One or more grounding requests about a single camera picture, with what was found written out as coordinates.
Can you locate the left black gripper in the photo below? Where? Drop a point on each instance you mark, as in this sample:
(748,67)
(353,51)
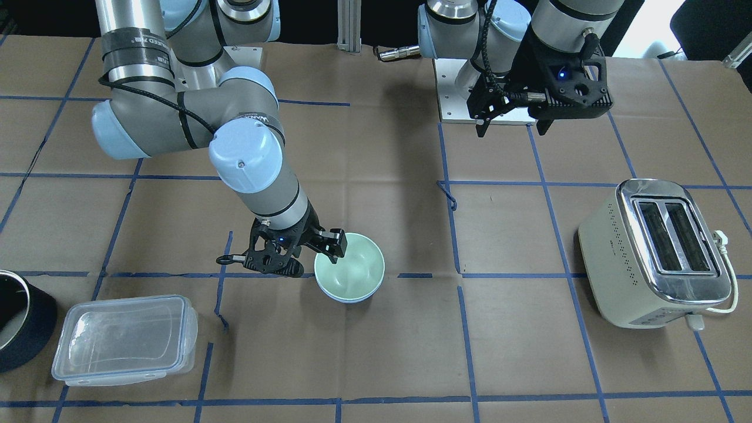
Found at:
(531,60)

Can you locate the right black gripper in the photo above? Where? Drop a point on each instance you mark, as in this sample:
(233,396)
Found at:
(309,234)

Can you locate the green bowl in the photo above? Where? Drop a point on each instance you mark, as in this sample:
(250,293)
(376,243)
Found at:
(362,265)

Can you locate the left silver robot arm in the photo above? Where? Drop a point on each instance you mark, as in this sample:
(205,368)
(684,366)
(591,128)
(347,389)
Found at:
(449,29)

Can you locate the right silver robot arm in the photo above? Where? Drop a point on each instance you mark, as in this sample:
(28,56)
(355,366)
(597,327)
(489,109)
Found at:
(174,88)

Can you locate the white chrome toaster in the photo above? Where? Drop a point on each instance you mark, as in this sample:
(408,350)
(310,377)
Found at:
(650,258)

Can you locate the clear plastic food container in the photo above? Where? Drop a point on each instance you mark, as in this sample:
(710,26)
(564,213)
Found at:
(125,341)

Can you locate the blue saucepan with lid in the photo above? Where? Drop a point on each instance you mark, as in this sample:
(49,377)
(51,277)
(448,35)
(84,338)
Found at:
(28,319)

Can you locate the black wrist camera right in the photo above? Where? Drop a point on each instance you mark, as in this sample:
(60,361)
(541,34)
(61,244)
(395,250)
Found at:
(265,257)

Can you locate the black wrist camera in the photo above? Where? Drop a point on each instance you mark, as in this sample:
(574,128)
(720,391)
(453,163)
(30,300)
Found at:
(265,257)
(575,88)

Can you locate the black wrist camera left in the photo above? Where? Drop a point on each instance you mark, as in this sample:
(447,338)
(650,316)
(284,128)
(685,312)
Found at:
(575,88)

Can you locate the aluminium frame post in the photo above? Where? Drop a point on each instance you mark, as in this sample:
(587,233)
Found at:
(349,26)

